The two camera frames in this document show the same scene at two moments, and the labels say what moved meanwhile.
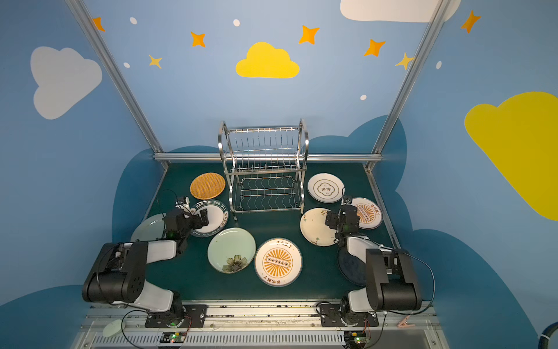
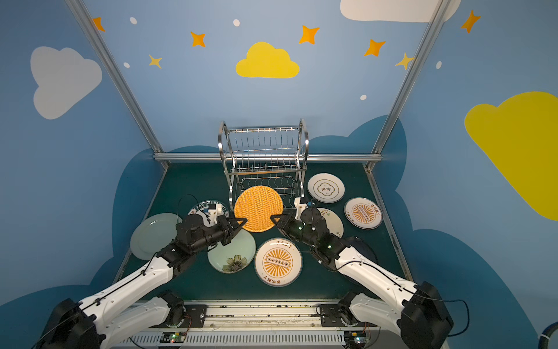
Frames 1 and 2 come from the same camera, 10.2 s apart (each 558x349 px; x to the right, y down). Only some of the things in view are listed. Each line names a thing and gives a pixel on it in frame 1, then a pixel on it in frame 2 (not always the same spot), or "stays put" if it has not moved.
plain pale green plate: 150,229 stays put
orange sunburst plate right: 370,214 stays put
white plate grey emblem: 325,187 stays put
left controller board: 172,337 stays put
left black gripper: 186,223 -> 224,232
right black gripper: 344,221 -> 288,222
